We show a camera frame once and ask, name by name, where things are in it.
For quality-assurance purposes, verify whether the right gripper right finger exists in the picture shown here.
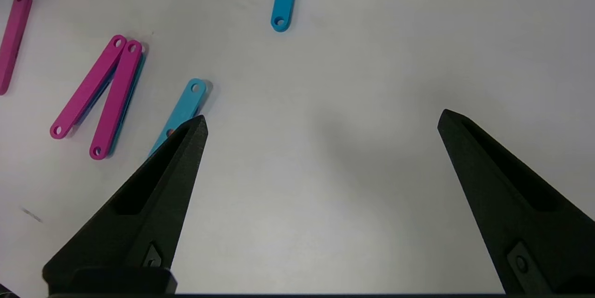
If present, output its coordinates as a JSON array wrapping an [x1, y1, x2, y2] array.
[[437, 109, 595, 298]]

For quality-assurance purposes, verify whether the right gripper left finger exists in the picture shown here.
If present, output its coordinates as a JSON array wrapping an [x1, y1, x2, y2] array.
[[42, 115, 209, 295]]

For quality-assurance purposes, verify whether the long pink bar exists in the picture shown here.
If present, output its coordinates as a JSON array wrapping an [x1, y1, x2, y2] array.
[[89, 40, 145, 161], [50, 34, 127, 140], [0, 0, 33, 96]]

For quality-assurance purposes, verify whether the long blue bar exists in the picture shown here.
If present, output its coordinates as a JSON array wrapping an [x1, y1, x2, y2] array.
[[148, 78, 208, 158]]

